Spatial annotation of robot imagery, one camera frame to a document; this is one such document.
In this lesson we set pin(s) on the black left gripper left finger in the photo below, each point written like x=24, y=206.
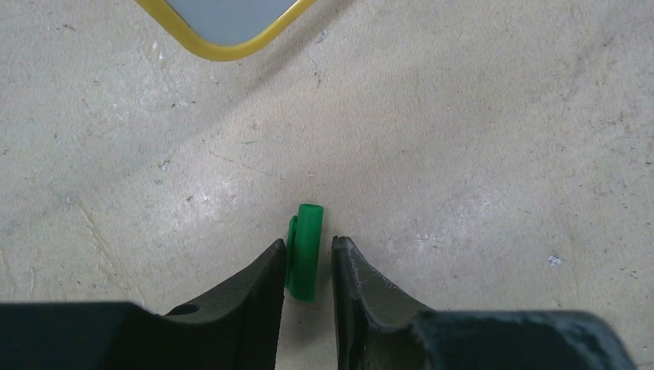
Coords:
x=234, y=325

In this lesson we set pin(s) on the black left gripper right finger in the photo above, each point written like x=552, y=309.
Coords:
x=380, y=326

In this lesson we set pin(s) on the green marker cap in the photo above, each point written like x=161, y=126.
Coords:
x=302, y=251

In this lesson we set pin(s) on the yellow framed whiteboard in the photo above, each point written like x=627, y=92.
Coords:
x=223, y=31

